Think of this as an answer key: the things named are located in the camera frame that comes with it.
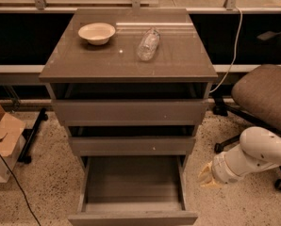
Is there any grey drawer cabinet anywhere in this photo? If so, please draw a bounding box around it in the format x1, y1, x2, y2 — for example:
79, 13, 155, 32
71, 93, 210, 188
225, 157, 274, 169
39, 8, 219, 174

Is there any black floor cable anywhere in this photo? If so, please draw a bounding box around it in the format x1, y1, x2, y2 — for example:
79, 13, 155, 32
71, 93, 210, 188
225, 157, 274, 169
0, 137, 42, 226

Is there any white hanging cable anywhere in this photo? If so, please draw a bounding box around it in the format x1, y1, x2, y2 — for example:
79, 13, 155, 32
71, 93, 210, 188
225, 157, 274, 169
208, 7, 244, 94

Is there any drawer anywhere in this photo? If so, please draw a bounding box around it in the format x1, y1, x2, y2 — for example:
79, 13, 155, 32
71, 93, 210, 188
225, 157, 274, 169
69, 137, 195, 156
68, 155, 198, 226
52, 100, 207, 126

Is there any clear plastic bottle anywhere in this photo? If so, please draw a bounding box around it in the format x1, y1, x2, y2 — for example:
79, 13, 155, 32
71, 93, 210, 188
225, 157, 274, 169
137, 27, 160, 61

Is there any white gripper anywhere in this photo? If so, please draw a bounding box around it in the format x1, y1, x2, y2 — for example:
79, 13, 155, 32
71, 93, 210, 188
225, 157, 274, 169
197, 151, 243, 188

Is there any white bowl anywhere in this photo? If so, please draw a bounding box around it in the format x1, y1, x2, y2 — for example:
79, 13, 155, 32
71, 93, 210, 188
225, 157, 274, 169
78, 23, 116, 45

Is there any black stand leg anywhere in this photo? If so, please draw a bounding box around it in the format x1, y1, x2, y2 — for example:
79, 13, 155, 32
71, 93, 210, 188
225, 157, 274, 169
18, 108, 48, 164

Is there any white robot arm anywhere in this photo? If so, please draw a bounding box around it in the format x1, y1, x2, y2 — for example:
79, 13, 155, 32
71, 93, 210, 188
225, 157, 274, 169
198, 126, 281, 187

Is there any cardboard box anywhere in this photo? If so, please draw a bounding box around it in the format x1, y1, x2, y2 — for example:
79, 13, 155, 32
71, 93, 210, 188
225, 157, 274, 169
0, 105, 25, 183

